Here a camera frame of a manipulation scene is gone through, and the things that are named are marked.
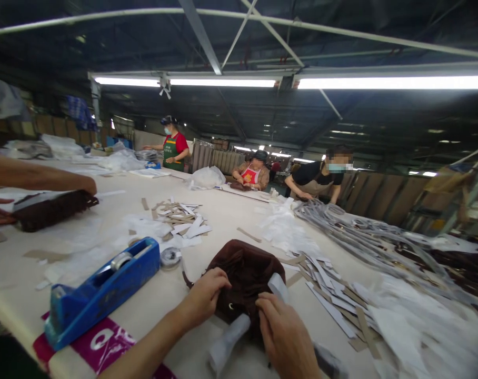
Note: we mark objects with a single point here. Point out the person's left hand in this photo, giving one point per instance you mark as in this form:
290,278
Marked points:
207,290

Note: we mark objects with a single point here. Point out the person's right hand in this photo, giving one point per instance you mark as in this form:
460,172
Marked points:
286,331

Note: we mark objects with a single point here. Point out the person's right fingers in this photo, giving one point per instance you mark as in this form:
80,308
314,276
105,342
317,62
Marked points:
268,303

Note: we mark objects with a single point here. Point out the person's left fingers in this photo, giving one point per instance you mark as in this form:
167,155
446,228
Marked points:
220,281

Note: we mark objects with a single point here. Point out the loose clear tape roll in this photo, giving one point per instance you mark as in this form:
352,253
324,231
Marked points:
170,258

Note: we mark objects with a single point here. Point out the single brown cardboard strip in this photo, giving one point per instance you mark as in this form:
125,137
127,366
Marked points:
249,234

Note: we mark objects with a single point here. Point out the row of white cardboard strips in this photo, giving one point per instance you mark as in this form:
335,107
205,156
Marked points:
333,296

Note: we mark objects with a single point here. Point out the pile of mixed cardboard strips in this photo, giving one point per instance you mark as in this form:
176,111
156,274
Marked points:
181,219

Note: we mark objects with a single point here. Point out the grey fabric piece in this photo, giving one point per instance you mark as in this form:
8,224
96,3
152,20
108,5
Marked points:
330,363

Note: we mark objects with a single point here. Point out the clear tape roll in dispenser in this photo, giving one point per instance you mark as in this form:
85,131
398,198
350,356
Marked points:
122,262

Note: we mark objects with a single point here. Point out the white plastic bag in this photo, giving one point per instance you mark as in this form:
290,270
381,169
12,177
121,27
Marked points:
207,177

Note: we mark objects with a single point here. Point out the blue tape dispenser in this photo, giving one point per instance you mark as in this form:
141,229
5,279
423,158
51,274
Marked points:
101,292

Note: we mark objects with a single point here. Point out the pink printed plastic bag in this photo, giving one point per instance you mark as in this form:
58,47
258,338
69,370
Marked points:
104,339

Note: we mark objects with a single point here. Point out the heap of white plastic bags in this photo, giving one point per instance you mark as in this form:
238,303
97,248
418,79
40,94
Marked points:
120,160

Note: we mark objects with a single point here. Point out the heap of white wrapping paper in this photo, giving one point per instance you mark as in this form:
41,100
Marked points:
428,327

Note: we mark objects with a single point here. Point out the brown fringed bag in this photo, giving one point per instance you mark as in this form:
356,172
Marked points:
51,211

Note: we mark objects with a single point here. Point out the heap of dark brown bags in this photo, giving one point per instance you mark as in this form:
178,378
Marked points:
456,264

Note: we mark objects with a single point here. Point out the long fluorescent ceiling light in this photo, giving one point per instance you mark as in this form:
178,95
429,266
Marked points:
183,82
393,82

